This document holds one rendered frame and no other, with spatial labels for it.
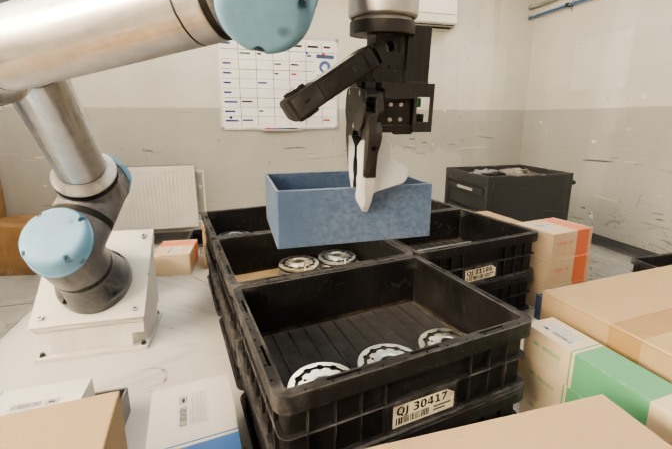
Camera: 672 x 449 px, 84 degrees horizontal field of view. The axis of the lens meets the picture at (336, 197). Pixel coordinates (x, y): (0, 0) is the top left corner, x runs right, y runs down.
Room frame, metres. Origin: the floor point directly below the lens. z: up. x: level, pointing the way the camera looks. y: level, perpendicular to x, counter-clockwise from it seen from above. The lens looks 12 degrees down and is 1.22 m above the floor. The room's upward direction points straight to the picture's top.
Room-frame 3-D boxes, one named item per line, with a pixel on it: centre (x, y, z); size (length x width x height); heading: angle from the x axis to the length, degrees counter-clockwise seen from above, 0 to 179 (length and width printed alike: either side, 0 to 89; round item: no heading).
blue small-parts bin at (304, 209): (0.52, -0.01, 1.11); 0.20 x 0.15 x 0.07; 105
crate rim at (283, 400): (0.56, -0.06, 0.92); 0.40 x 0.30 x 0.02; 114
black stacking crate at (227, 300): (0.83, 0.07, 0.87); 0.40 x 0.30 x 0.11; 114
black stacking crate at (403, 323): (0.56, -0.06, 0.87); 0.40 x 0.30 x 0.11; 114
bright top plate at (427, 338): (0.54, -0.19, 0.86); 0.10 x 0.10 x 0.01
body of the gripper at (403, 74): (0.44, -0.06, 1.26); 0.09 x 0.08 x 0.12; 104
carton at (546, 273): (1.02, -0.62, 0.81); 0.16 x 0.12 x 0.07; 112
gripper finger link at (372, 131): (0.42, -0.04, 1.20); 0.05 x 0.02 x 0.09; 14
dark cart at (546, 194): (2.38, -1.10, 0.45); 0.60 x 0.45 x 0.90; 105
